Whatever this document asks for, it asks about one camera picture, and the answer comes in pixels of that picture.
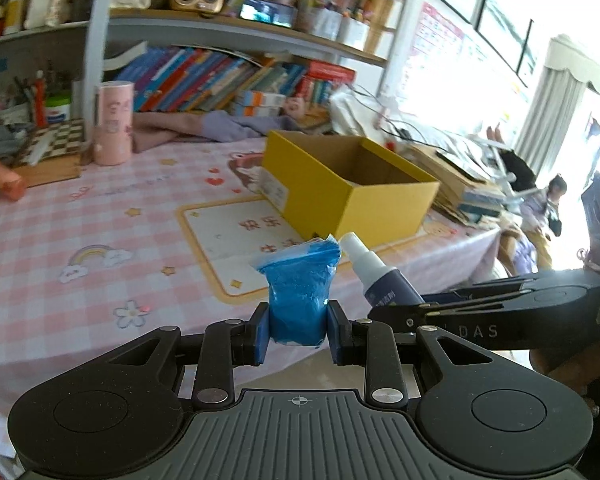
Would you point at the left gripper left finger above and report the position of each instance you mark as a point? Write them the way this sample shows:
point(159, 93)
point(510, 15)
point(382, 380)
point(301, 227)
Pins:
point(225, 346)

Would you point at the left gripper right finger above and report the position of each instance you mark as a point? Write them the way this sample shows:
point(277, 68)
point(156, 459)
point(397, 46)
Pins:
point(370, 345)

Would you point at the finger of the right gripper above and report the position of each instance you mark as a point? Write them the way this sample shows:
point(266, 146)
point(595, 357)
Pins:
point(555, 312)
point(517, 286)

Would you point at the navy white spray bottle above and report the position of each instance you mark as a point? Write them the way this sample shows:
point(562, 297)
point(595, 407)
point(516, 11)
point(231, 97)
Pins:
point(383, 285)

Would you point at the blue plastic bag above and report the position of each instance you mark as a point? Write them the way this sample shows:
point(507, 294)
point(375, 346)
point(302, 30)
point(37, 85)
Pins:
point(299, 279)

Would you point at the person's right hand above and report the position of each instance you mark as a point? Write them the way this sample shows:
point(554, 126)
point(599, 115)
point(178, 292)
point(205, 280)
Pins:
point(577, 372)

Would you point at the pink checkered tablecloth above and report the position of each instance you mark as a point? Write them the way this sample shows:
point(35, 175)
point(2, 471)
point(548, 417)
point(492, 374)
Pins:
point(88, 264)

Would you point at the yellow cardboard box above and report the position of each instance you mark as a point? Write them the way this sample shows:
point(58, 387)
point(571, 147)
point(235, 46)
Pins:
point(325, 185)

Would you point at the pink purple cloth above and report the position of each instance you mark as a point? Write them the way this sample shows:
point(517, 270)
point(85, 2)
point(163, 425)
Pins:
point(150, 130)

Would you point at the lower orange white box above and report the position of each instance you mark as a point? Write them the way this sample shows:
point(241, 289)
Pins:
point(239, 110)

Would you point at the orange white box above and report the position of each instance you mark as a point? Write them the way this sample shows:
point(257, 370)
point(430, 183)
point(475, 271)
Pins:
point(254, 98)
point(239, 110)

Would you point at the pink pig plush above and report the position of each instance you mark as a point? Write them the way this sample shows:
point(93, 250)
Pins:
point(294, 107)

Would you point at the upper orange white box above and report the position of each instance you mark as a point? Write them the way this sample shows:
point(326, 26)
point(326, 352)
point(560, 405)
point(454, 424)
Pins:
point(254, 98)

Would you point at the wooden chess board box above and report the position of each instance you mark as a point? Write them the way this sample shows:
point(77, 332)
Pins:
point(52, 154)

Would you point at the row of books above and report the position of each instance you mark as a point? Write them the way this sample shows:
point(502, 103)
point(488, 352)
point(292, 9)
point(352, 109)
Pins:
point(196, 79)

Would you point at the pink cylinder container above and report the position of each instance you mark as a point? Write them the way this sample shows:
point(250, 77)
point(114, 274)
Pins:
point(112, 142)

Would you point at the grey clothing pile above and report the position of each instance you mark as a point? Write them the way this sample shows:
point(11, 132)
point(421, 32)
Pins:
point(12, 138)

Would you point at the white blue bookshelf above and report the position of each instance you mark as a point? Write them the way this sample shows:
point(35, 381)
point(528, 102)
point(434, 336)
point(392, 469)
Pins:
point(79, 44)

